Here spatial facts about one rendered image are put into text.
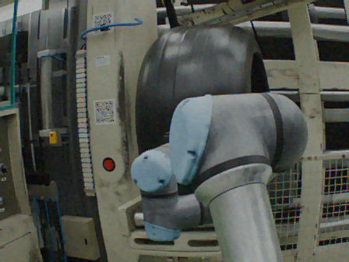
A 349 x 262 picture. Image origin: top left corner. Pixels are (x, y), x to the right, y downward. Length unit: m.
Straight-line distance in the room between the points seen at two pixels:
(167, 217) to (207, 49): 0.54
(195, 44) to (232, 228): 0.87
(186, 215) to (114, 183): 0.64
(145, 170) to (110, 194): 0.69
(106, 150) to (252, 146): 1.04
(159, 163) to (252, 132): 0.35
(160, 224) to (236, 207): 0.42
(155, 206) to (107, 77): 0.69
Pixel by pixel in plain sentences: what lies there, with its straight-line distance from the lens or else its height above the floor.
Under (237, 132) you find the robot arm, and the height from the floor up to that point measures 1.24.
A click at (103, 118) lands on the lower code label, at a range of 1.75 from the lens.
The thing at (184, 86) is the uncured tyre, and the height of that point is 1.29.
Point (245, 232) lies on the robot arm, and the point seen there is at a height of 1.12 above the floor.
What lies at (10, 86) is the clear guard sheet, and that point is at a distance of 1.75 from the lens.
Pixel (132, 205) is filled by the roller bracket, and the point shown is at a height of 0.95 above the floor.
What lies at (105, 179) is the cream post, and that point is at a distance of 1.79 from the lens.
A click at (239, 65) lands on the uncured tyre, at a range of 1.49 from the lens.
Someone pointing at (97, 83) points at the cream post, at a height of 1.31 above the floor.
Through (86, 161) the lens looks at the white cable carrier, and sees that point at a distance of 1.81.
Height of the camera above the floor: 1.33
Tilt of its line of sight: 6 degrees down
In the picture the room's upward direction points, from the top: 4 degrees counter-clockwise
